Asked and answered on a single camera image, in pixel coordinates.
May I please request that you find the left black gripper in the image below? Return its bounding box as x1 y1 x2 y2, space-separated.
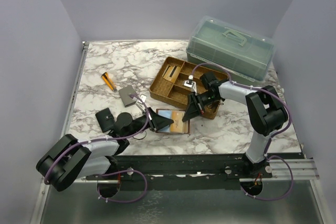
125 107 173 138

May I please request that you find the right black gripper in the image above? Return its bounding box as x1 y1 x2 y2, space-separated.
183 91 220 122

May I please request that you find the gold credit card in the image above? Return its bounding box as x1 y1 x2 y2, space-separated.
166 66 181 74
162 65 172 77
163 72 179 83
170 111 188 134

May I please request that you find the brown leather card holder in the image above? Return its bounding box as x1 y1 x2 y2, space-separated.
156 109 191 134

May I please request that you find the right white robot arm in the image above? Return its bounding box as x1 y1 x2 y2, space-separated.
182 71 291 178

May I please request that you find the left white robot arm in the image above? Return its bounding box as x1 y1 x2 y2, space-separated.
36 108 174 191

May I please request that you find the grey card holder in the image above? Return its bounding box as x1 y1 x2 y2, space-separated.
118 85 137 108

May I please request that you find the black card holder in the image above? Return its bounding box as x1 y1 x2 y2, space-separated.
95 108 115 133

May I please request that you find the woven wicker divided tray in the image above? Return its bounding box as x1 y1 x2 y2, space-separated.
150 57 227 120

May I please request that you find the green plastic storage box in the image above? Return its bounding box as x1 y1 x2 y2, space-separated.
186 16 276 82

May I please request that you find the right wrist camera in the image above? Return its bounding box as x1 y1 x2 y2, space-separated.
183 75 197 93

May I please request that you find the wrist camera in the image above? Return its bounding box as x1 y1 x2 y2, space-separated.
183 75 197 93
136 94 147 110

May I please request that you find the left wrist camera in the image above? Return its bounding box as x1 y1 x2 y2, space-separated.
136 94 147 110

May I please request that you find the black mounting rail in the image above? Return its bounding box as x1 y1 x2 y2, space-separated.
86 152 305 192

